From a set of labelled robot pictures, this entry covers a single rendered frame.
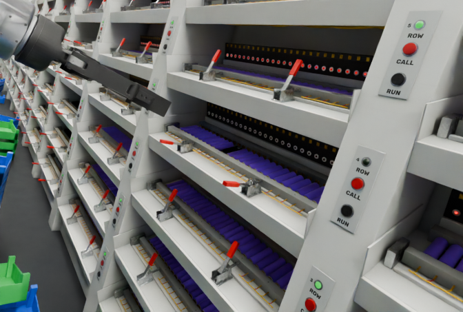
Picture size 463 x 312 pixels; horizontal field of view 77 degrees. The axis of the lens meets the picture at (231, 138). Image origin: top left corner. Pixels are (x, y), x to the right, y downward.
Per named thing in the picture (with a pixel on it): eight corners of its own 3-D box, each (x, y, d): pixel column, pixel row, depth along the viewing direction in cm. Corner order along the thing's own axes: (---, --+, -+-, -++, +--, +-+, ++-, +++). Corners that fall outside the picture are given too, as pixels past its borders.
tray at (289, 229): (301, 262, 49) (309, 213, 45) (148, 147, 92) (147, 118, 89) (362, 220, 61) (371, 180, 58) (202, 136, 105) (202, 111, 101)
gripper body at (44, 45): (9, 56, 44) (71, 85, 50) (14, 62, 38) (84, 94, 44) (33, 12, 44) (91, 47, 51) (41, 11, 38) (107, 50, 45)
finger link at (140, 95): (125, 82, 45) (133, 85, 43) (152, 96, 48) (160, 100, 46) (120, 90, 45) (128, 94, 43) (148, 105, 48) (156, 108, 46)
